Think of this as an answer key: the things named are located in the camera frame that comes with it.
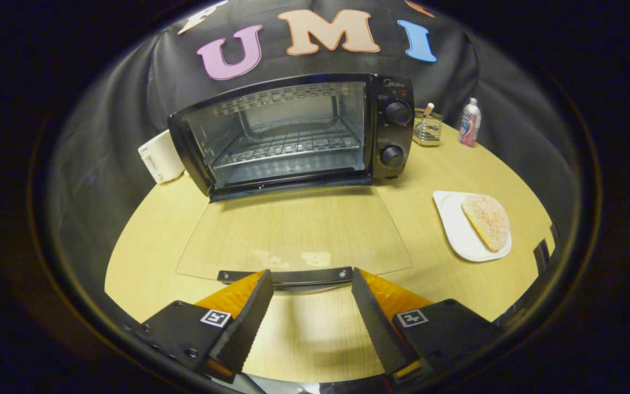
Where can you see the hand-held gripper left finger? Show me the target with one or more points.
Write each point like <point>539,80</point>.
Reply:
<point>246,328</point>

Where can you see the round breaded food patty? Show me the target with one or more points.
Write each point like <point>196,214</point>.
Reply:
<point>487,221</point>

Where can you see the clear glass container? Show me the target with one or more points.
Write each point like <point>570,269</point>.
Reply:
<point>427,134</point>

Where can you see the silver bottle with pink label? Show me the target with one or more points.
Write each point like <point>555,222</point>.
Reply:
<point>469,126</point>

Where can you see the white toaster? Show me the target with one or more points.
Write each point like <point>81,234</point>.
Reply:
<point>161,158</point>

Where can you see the black chair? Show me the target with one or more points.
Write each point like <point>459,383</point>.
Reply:
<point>542,254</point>

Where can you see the black backdrop cloth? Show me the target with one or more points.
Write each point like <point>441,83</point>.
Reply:
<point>129,109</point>

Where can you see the white plate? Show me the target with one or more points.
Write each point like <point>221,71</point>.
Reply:
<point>454,224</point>

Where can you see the black toaster oven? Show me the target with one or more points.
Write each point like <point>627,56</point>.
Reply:
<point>391,131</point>

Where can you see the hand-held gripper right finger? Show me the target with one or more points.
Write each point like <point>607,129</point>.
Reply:
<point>380,328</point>

